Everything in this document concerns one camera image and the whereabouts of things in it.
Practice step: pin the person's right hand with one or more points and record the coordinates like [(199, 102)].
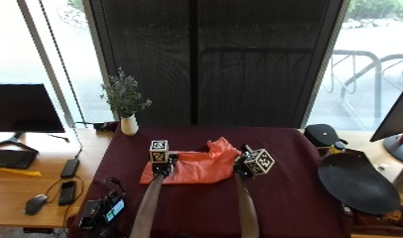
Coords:
[(243, 167)]

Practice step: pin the black computer monitor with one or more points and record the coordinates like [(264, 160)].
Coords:
[(20, 109)]

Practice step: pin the white marker cube on glove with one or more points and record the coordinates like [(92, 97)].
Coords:
[(159, 151), (259, 161)]

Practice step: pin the green plant sprigs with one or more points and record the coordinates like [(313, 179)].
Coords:
[(124, 95)]

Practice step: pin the wooden desk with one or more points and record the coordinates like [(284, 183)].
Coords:
[(33, 185)]

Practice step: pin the yellow strip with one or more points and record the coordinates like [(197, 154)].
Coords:
[(21, 172)]

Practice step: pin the black smartphone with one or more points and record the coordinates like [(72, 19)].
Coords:
[(67, 192)]

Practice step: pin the metal bicycle rack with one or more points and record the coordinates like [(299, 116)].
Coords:
[(368, 79)]

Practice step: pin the dark red tablecloth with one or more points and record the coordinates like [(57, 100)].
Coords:
[(217, 205)]

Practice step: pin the white vase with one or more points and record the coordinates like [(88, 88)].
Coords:
[(129, 125)]

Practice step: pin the white marker cube on left glove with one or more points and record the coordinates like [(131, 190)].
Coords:
[(159, 151)]

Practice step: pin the dark mesh window blind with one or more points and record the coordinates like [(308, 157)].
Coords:
[(213, 62)]

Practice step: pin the person's left hand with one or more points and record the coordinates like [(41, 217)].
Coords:
[(164, 167)]

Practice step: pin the black computer mouse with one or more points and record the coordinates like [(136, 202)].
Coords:
[(36, 204)]

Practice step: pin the white marker cube on right glove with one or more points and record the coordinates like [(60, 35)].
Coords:
[(259, 161)]

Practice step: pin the black camera device with screen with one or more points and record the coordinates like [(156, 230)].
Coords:
[(103, 209)]

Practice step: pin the black keyboard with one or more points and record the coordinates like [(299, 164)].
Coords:
[(10, 158)]

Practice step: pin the orange plastic bag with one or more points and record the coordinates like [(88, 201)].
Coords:
[(200, 165)]

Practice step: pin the black monitor with red stand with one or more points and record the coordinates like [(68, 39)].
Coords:
[(396, 127)]

